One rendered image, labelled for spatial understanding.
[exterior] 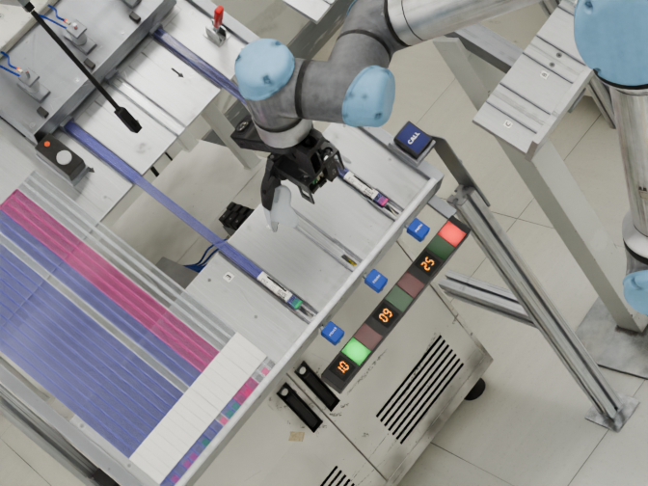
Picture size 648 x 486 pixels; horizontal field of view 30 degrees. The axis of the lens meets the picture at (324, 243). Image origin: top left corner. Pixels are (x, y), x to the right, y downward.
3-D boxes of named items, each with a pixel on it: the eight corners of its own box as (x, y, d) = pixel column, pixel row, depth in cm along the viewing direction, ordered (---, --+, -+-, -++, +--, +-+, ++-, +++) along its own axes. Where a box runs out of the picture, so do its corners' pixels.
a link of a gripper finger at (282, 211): (285, 254, 174) (299, 201, 169) (255, 232, 176) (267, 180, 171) (299, 246, 176) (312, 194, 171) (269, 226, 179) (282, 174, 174)
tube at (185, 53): (388, 202, 196) (388, 200, 195) (382, 208, 195) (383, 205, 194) (151, 24, 205) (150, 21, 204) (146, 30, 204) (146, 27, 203)
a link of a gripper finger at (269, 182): (263, 214, 172) (275, 162, 167) (255, 208, 173) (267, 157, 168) (283, 203, 176) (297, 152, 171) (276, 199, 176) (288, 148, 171)
